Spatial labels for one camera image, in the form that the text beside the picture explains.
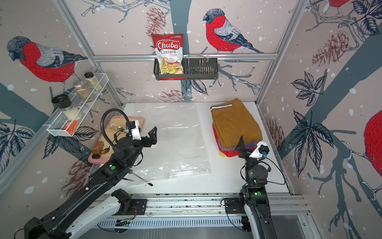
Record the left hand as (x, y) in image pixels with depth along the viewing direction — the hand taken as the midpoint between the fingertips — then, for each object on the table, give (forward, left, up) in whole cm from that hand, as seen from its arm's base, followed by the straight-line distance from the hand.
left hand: (151, 125), depth 73 cm
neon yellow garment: (-5, -39, -23) cm, 46 cm away
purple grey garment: (-4, -54, -13) cm, 56 cm away
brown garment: (+10, -45, -9) cm, 47 cm away
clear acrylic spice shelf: (-5, +41, +6) cm, 42 cm away
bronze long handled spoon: (-1, +35, -26) cm, 44 cm away
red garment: (-6, -42, -19) cm, 46 cm away
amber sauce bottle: (-2, +38, -23) cm, 45 cm away
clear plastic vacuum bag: (-1, -13, -27) cm, 30 cm away
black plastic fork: (-20, +3, -28) cm, 34 cm away
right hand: (-5, -50, -4) cm, 50 cm away
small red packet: (-5, +34, +6) cm, 35 cm away
